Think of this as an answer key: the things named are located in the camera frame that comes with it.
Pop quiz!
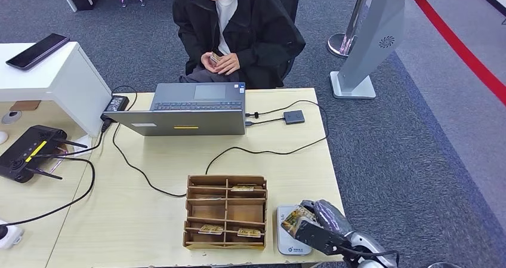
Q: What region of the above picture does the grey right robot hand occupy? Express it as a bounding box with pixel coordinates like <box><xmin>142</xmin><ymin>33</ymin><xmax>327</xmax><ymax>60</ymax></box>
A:
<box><xmin>300</xmin><ymin>199</ymin><xmax>354</xmax><ymax>238</ymax></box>

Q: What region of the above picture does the person's left hand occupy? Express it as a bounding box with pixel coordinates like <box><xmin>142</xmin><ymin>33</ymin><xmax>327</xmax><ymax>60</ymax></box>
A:
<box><xmin>213</xmin><ymin>53</ymin><xmax>240</xmax><ymax>76</ymax></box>

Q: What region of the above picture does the person's right hand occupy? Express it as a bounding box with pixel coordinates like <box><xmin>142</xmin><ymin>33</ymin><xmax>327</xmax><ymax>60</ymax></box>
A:
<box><xmin>200</xmin><ymin>51</ymin><xmax>220</xmax><ymax>74</ymax></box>

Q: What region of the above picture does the person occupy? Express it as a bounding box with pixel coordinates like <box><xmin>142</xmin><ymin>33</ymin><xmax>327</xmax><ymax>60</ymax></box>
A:
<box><xmin>172</xmin><ymin>0</ymin><xmax>306</xmax><ymax>90</ymax></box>

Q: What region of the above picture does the white card reader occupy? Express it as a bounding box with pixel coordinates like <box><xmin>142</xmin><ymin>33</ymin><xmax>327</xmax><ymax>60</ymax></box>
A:
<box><xmin>276</xmin><ymin>205</ymin><xmax>313</xmax><ymax>256</ymax></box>

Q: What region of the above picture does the wooden card organizer box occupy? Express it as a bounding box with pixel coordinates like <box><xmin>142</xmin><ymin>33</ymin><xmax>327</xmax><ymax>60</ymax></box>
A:
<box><xmin>182</xmin><ymin>175</ymin><xmax>269</xmax><ymax>251</ymax></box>

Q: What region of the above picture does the grey laptop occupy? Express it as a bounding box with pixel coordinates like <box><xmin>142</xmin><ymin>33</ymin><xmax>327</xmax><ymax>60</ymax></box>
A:
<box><xmin>103</xmin><ymin>82</ymin><xmax>246</xmax><ymax>137</ymax></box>

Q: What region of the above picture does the black square usb hub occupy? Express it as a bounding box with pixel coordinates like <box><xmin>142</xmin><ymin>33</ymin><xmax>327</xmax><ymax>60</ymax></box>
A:
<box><xmin>283</xmin><ymin>110</ymin><xmax>306</xmax><ymax>125</ymax></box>

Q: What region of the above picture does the black laptop power adapter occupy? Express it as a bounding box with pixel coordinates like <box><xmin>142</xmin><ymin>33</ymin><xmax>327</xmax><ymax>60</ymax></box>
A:
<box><xmin>104</xmin><ymin>95</ymin><xmax>130</xmax><ymax>113</ymax></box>

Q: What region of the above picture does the silver kiosk stand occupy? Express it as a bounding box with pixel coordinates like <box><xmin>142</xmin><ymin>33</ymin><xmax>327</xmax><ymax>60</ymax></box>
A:
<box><xmin>329</xmin><ymin>0</ymin><xmax>420</xmax><ymax>100</ymax></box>

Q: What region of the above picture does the white desk shelf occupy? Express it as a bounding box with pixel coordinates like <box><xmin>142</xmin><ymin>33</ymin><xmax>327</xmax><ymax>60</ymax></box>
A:
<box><xmin>0</xmin><ymin>41</ymin><xmax>113</xmax><ymax>156</ymax></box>

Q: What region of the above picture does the black smartphone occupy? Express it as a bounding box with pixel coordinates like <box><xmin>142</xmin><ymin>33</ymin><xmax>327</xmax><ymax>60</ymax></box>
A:
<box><xmin>5</xmin><ymin>33</ymin><xmax>71</xmax><ymax>71</ymax></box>

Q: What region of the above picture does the brown pad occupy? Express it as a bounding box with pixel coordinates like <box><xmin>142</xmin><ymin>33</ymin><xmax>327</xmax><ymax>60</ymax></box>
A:
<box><xmin>8</xmin><ymin>100</ymin><xmax>42</xmax><ymax>112</ymax></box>

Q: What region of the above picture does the grey round puck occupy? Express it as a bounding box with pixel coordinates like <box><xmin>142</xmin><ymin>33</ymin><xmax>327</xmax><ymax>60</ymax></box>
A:
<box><xmin>1</xmin><ymin>110</ymin><xmax>22</xmax><ymax>125</ymax></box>

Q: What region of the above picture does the black router with antennas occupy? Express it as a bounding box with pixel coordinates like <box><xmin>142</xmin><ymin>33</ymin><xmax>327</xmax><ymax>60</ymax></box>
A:
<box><xmin>0</xmin><ymin>125</ymin><xmax>88</xmax><ymax>184</ymax></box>

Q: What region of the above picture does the white power strip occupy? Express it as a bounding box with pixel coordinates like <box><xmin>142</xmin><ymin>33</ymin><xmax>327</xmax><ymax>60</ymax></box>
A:
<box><xmin>0</xmin><ymin>220</ymin><xmax>24</xmax><ymax>250</ymax></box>

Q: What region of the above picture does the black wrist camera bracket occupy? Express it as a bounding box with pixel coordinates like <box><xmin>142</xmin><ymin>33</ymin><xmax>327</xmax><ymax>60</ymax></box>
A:
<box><xmin>295</xmin><ymin>218</ymin><xmax>345</xmax><ymax>256</ymax></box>

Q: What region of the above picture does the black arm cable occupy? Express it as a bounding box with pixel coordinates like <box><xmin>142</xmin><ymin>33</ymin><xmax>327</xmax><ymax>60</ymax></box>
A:
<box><xmin>340</xmin><ymin>245</ymin><xmax>400</xmax><ymax>268</ymax></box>

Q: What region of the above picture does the black usb hub cable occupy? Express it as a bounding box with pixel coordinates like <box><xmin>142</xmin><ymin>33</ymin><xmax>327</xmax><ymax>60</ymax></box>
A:
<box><xmin>245</xmin><ymin>117</ymin><xmax>286</xmax><ymax>127</ymax></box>

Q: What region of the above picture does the black card reader cable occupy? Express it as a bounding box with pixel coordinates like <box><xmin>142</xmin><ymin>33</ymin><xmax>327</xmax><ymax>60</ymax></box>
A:
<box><xmin>205</xmin><ymin>99</ymin><xmax>329</xmax><ymax>176</ymax></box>

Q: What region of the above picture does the chrome stanchion post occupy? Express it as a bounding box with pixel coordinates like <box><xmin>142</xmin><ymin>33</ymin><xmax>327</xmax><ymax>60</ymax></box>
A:
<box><xmin>327</xmin><ymin>0</ymin><xmax>375</xmax><ymax>58</ymax></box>

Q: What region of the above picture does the black laptop charger cable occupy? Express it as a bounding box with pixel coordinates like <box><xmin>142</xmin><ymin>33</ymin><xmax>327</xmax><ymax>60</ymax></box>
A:
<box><xmin>111</xmin><ymin>85</ymin><xmax>187</xmax><ymax>199</ymax></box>

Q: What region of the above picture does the black mains cable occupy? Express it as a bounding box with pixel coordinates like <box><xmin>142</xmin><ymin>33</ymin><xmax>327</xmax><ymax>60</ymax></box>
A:
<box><xmin>0</xmin><ymin>116</ymin><xmax>114</xmax><ymax>229</ymax></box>

